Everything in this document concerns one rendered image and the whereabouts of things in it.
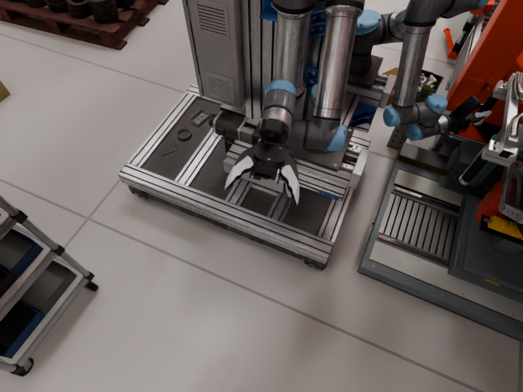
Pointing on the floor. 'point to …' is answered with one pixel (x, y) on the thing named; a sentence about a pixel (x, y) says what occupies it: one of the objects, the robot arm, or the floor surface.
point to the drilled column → (397, 138)
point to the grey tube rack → (32, 287)
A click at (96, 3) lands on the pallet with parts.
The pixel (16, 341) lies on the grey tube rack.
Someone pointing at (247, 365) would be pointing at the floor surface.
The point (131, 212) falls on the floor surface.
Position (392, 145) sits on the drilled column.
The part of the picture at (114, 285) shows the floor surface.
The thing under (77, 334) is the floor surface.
